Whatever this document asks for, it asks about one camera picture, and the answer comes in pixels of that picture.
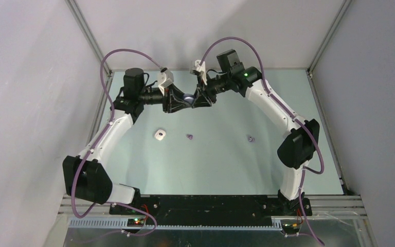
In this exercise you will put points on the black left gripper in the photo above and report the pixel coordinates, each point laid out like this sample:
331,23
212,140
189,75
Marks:
171,94

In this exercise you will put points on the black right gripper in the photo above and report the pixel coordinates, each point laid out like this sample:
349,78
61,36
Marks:
200,100

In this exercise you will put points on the purple oval charging case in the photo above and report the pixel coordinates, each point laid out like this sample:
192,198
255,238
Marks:
189,98

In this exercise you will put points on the white earbud charging case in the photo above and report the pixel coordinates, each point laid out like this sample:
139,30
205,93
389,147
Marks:
160,134

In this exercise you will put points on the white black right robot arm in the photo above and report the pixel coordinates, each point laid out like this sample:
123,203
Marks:
300,135

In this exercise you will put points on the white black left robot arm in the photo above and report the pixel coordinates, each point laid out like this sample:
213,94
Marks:
85,175

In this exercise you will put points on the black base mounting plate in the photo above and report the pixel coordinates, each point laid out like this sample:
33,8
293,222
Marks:
215,210

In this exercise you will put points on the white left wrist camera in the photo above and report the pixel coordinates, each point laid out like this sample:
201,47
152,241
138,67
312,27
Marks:
164,79

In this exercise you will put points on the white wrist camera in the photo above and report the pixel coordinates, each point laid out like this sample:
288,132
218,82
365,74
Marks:
199,69
164,79

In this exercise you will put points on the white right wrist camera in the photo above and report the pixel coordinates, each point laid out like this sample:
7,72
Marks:
199,69

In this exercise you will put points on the aluminium frame corner post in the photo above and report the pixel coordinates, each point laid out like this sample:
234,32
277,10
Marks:
85,28

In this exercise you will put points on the right rear frame post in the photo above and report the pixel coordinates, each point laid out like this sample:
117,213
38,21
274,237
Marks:
329,35

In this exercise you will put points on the aluminium front frame rail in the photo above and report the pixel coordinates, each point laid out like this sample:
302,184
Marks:
333,207

